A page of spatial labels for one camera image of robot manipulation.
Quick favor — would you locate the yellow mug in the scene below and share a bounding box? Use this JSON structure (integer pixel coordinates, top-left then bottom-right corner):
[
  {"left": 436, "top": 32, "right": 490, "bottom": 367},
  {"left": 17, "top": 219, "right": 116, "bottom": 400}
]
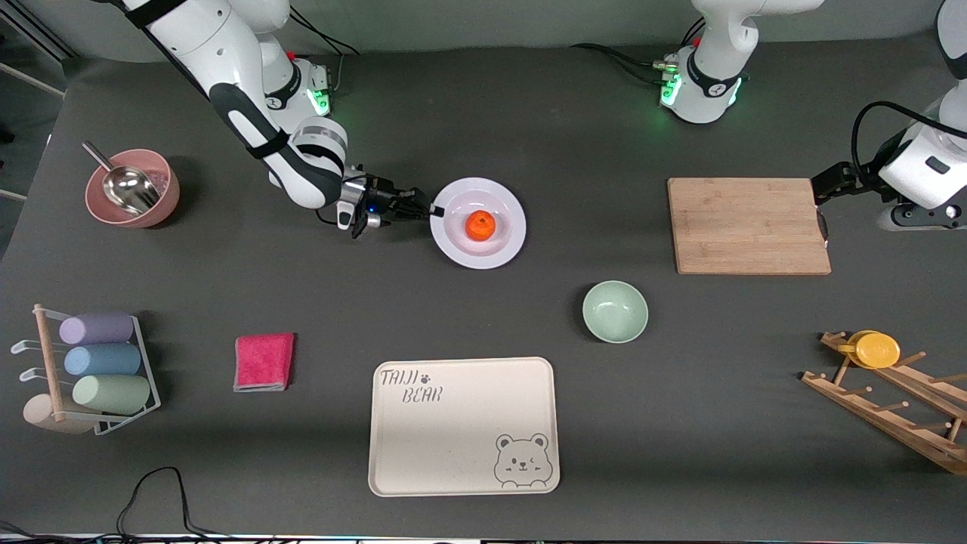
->
[{"left": 846, "top": 330, "right": 901, "bottom": 369}]

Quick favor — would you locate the black base power cable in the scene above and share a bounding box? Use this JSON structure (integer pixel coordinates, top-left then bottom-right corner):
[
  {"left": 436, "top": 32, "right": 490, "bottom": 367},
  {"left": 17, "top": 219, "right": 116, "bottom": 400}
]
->
[
  {"left": 570, "top": 42, "right": 681, "bottom": 85},
  {"left": 286, "top": 6, "right": 360, "bottom": 99}
]

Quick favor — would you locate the wooden mug rack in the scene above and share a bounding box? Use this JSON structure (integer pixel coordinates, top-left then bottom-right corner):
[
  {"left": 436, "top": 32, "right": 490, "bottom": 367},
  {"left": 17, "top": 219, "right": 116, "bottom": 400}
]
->
[{"left": 801, "top": 331, "right": 967, "bottom": 476}]

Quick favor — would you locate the wooden cutting board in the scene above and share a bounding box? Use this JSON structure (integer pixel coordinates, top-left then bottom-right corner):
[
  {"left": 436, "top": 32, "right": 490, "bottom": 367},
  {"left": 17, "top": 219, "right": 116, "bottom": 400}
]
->
[{"left": 668, "top": 178, "right": 833, "bottom": 276}]

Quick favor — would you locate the pale green bowl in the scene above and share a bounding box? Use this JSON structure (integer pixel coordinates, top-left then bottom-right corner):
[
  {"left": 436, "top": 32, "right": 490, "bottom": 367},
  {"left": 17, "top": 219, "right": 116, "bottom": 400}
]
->
[{"left": 582, "top": 280, "right": 649, "bottom": 345}]

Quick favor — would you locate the black cable at table edge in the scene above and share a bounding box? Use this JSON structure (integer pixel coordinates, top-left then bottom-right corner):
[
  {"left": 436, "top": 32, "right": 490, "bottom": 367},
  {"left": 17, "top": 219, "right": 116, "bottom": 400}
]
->
[{"left": 0, "top": 466, "right": 254, "bottom": 544}]

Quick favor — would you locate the white round plate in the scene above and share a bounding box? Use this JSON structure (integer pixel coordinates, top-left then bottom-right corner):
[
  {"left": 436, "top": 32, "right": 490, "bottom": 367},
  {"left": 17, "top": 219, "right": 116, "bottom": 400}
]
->
[{"left": 429, "top": 177, "right": 527, "bottom": 270}]

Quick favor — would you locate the beige cup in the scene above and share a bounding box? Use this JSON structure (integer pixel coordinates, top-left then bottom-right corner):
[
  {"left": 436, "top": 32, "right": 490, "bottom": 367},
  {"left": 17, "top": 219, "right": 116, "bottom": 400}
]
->
[{"left": 23, "top": 394, "right": 96, "bottom": 436}]

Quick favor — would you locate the metal scoop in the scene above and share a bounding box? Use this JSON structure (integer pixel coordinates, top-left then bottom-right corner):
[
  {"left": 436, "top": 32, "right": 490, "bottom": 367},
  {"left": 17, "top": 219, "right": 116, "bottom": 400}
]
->
[{"left": 82, "top": 141, "right": 162, "bottom": 217}]

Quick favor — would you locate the beige bear print tray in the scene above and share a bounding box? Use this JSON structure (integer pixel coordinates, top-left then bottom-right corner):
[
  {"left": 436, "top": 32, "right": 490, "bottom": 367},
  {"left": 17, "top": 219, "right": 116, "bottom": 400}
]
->
[{"left": 368, "top": 357, "right": 561, "bottom": 497}]

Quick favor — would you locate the pink bowl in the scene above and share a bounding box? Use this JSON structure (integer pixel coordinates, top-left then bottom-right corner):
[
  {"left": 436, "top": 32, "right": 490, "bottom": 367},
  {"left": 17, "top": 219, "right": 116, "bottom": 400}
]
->
[{"left": 85, "top": 148, "right": 181, "bottom": 229}]

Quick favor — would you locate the pink folded cloth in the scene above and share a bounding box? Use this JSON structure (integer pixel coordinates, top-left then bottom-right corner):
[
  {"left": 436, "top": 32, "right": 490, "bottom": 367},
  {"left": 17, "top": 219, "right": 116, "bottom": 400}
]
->
[{"left": 233, "top": 332, "right": 296, "bottom": 393}]

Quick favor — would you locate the white wire cup rack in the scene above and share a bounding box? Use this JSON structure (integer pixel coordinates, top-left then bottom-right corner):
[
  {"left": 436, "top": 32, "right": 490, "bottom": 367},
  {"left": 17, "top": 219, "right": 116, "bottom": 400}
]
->
[{"left": 11, "top": 304, "right": 162, "bottom": 437}]

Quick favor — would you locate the blue cup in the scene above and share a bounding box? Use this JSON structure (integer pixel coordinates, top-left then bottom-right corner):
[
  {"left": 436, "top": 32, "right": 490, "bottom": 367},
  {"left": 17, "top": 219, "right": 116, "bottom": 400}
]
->
[{"left": 63, "top": 344, "right": 143, "bottom": 377}]

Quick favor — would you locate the purple cup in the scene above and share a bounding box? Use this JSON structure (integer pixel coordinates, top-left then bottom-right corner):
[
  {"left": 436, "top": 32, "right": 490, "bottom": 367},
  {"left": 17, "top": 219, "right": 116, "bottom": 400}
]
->
[{"left": 59, "top": 313, "right": 135, "bottom": 346}]

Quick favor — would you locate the dark metal frame rail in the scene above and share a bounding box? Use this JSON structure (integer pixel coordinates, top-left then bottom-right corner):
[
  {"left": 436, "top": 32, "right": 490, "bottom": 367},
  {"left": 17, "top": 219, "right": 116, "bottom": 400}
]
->
[{"left": 0, "top": 8, "right": 78, "bottom": 63}]

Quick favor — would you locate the green cup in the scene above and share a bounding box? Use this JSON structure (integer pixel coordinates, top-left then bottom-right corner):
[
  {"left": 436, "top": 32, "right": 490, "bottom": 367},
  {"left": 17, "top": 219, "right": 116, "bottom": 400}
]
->
[{"left": 72, "top": 374, "right": 152, "bottom": 416}]

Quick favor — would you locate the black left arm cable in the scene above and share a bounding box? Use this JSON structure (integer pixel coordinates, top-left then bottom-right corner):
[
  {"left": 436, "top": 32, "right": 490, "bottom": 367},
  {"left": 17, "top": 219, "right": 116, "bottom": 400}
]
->
[{"left": 851, "top": 100, "right": 967, "bottom": 191}]

